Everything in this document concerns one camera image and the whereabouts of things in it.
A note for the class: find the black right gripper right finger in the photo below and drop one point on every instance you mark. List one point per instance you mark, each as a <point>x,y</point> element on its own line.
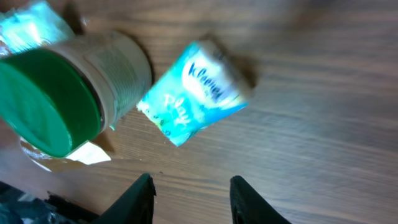
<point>249,207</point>

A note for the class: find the teal tissue pack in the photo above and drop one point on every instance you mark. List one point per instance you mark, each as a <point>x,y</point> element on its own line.
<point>199,89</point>

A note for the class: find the teal wipes pouch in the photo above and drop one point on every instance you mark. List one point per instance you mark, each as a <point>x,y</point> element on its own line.
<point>32,26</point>

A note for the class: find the green lid jar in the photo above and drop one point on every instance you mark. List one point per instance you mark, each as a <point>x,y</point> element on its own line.
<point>61,96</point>

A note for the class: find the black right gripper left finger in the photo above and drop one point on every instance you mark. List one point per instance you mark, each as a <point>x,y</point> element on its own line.
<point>135,206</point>

